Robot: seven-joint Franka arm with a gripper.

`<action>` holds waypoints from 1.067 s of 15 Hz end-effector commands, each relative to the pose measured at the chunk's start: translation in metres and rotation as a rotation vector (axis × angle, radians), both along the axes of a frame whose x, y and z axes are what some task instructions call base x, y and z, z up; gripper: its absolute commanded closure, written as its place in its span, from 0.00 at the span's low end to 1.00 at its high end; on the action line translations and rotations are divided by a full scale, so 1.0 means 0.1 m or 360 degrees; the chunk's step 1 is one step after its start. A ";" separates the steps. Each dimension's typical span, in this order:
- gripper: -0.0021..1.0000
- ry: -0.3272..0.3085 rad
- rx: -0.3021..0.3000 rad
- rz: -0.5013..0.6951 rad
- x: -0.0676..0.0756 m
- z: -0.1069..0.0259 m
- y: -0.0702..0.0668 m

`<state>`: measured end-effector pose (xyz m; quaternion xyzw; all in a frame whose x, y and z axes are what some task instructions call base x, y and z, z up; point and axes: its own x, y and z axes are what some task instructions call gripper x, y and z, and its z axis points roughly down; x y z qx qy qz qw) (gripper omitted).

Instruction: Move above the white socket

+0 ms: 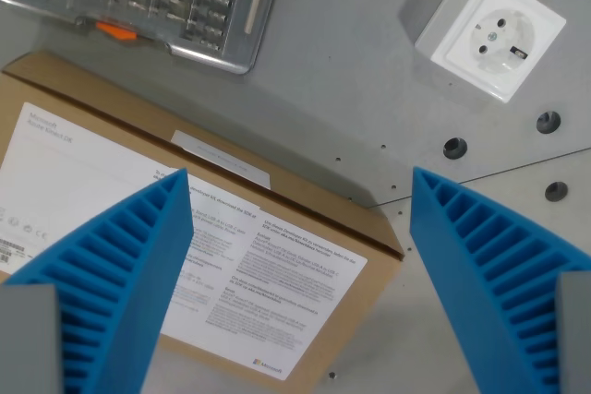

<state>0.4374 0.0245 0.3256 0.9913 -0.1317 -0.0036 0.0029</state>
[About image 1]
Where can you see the white electrical socket on grey box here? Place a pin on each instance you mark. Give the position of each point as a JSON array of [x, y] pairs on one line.
[[489, 39]]

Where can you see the white label on cardboard box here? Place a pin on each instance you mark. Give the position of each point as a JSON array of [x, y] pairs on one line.
[[277, 283]]

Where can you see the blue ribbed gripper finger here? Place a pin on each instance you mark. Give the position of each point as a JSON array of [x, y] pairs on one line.
[[498, 274], [124, 274]]

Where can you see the brown cardboard Microsoft box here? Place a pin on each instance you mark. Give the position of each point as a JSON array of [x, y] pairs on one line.
[[221, 209]]

